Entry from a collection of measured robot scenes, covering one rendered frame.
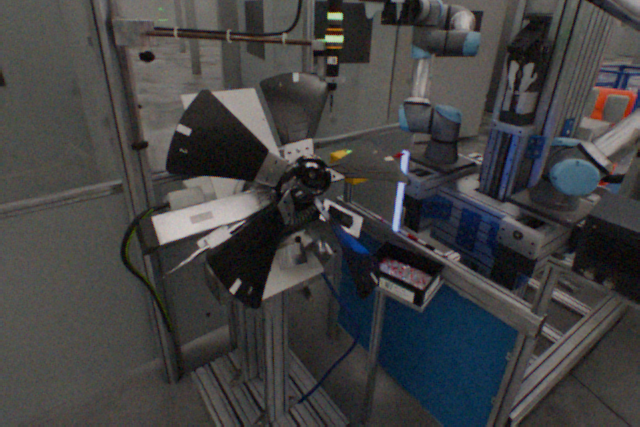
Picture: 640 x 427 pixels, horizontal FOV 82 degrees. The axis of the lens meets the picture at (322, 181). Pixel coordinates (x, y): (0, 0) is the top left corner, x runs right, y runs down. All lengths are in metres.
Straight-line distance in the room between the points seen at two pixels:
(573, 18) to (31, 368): 2.40
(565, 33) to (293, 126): 1.01
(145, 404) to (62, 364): 0.39
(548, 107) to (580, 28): 0.28
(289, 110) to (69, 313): 1.23
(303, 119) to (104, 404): 1.59
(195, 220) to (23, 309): 0.95
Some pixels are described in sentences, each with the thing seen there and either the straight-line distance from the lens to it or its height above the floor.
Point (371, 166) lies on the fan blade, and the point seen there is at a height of 1.19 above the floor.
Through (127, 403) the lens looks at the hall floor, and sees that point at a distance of 2.10.
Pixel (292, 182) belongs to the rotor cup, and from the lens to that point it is 0.96.
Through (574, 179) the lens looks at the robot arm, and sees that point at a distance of 1.29.
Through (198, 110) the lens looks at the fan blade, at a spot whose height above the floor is 1.39.
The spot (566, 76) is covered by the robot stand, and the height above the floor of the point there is 1.44.
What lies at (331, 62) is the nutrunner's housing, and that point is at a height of 1.50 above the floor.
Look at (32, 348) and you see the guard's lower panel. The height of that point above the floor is 0.39.
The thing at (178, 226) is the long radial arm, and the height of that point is 1.11.
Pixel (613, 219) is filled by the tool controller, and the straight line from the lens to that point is 1.02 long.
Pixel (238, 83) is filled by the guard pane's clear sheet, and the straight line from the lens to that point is 1.67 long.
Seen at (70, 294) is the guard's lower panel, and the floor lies 0.58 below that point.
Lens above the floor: 1.61
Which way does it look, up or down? 25 degrees down
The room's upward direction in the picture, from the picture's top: 2 degrees clockwise
